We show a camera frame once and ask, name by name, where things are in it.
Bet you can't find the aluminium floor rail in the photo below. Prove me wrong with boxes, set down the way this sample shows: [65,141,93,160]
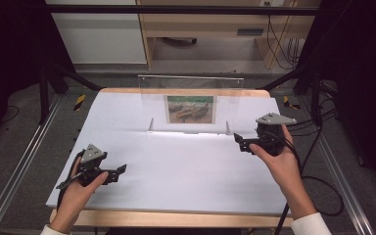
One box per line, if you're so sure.
[0,93,64,235]
[297,93,376,235]

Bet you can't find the black hanging wall cables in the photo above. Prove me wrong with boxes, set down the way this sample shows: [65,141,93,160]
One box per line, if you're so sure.
[265,14,306,71]

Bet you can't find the yellow black tape piece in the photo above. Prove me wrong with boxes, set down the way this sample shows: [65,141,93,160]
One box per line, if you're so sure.
[72,94,87,112]
[282,95,302,111]

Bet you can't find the black floor cable bundle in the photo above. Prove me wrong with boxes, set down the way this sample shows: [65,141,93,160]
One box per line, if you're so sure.
[287,97,340,137]

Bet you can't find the thin black floor cable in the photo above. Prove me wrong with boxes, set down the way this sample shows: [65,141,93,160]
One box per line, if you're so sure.
[0,105,21,124]

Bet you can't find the wooden table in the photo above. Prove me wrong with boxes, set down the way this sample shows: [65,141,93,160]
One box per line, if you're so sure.
[49,86,294,229]

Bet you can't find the black curtain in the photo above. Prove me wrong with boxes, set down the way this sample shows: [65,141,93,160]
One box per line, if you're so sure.
[0,0,77,151]
[298,0,376,200]

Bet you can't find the person's left hand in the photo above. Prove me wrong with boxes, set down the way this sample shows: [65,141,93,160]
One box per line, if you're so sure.
[56,158,110,219]

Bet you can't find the black looped floor cable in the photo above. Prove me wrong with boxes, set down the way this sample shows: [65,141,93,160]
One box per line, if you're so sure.
[299,125,346,217]

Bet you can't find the black horizontal crossbar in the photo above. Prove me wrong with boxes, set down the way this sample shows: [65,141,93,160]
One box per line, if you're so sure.
[44,4,321,17]

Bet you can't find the light wooden desk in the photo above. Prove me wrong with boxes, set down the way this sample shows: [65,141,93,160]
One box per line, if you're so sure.
[135,0,323,71]

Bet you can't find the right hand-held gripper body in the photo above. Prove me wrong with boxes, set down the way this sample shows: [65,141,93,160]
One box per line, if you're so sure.
[255,112,298,157]

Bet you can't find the grey desk label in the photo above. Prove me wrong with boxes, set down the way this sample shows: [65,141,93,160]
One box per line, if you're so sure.
[236,28,265,36]

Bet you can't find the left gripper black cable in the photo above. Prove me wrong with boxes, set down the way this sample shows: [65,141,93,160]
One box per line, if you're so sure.
[55,152,86,211]

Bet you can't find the white table sheet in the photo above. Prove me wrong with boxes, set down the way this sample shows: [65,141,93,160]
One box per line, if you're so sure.
[45,91,290,216]

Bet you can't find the white cabinet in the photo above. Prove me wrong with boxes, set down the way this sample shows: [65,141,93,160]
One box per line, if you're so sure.
[45,0,148,66]

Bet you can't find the painting picture card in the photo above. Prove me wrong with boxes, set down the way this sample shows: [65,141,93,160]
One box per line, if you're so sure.
[163,94,217,125]

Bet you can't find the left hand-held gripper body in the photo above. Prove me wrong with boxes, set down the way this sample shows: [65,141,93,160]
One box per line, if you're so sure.
[77,143,110,188]

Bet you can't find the black metal stand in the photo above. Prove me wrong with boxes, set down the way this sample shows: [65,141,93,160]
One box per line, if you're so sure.
[38,61,103,125]
[259,64,325,127]

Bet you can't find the clear acrylic photo frame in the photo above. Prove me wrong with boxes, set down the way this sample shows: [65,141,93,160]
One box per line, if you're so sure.
[137,74,245,136]

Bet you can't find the person's right hand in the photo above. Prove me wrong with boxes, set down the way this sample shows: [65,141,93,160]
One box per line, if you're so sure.
[248,124,306,198]

